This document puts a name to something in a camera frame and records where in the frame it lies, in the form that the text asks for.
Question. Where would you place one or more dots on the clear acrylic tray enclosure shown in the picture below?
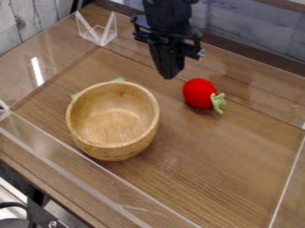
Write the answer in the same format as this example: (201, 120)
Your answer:
(217, 171)

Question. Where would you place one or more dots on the red plush fruit green stem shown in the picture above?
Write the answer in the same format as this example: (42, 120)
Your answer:
(201, 95)

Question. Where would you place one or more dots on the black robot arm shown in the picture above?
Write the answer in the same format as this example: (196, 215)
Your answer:
(163, 28)

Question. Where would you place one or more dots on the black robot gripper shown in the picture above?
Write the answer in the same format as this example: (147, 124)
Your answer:
(184, 37)

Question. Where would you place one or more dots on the black metal bracket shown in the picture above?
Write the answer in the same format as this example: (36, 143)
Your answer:
(40, 218)

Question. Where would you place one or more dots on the light wooden bowl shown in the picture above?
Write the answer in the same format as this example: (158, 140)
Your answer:
(113, 120)

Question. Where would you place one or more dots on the green mat under bowl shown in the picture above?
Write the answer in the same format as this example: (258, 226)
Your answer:
(119, 79)

